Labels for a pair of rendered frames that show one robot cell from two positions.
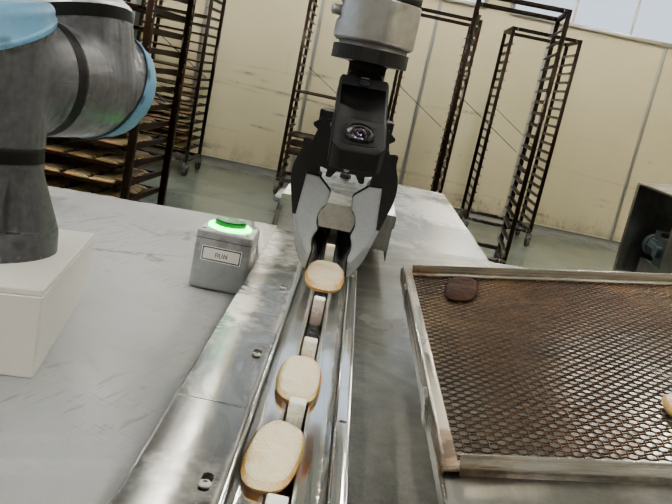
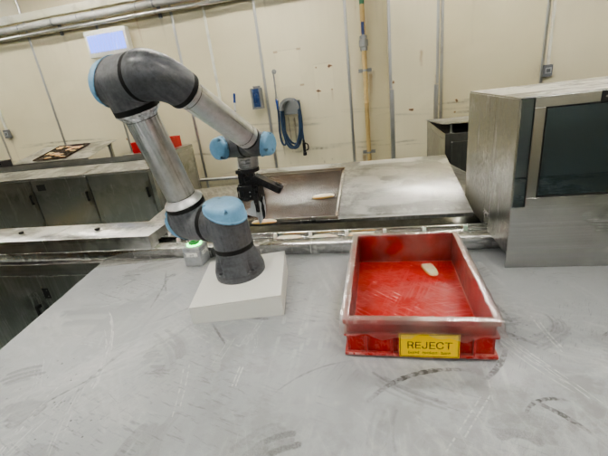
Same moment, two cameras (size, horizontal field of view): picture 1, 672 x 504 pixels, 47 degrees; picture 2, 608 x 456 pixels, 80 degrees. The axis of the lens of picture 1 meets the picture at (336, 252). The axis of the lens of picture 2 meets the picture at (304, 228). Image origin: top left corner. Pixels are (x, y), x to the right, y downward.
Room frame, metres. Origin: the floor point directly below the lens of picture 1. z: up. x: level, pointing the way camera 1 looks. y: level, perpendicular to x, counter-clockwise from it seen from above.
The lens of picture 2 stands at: (0.27, 1.28, 1.39)
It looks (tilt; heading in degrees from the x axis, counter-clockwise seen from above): 21 degrees down; 283
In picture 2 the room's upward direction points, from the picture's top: 7 degrees counter-clockwise
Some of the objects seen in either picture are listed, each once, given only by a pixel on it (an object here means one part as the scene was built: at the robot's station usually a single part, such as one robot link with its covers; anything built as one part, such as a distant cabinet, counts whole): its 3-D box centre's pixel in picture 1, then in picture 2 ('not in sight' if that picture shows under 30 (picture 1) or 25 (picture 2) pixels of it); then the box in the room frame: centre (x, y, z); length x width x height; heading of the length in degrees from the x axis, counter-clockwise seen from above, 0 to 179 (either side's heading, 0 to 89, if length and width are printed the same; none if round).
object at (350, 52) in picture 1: (357, 114); (250, 184); (0.74, 0.01, 1.08); 0.09 x 0.08 x 0.12; 1
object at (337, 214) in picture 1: (345, 175); (37, 240); (1.79, 0.01, 0.89); 1.25 x 0.18 x 0.09; 0
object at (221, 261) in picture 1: (224, 269); (197, 256); (0.95, 0.14, 0.84); 0.08 x 0.08 x 0.11; 0
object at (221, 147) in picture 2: not in sight; (231, 146); (0.75, 0.11, 1.23); 0.11 x 0.11 x 0.08; 72
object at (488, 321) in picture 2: not in sight; (409, 281); (0.20, 0.40, 0.87); 0.49 x 0.34 x 0.10; 90
